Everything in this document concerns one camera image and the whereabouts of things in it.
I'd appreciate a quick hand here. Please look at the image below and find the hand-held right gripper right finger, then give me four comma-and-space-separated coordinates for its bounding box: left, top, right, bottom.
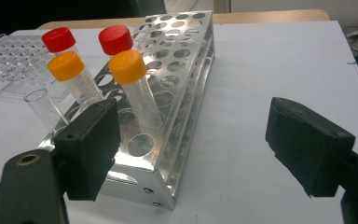
265, 96, 356, 198

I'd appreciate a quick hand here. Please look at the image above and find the metal test tube rack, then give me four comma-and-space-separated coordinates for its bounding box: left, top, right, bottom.
36, 9, 216, 210

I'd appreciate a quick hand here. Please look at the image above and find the clear plastic tube rack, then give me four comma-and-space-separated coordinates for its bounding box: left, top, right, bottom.
0, 33, 71, 101

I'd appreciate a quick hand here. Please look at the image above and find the uncapped clear tube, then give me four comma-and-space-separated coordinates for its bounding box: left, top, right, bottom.
23, 87, 71, 133

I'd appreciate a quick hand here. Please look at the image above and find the red-capped clear tube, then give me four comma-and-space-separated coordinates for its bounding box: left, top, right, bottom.
41, 26, 81, 59
98, 24, 135, 59

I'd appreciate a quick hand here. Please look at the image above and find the black cabinet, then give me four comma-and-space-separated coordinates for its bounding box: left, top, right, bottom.
127, 0, 168, 19

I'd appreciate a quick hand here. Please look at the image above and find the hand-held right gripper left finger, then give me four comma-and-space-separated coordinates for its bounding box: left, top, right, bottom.
53, 97, 121, 202

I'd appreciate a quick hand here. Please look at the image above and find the orange-capped clear tube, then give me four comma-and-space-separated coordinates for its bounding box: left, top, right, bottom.
47, 50, 105, 111
107, 49, 166, 138

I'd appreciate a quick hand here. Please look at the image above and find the white board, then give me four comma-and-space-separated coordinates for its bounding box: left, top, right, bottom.
0, 20, 358, 224

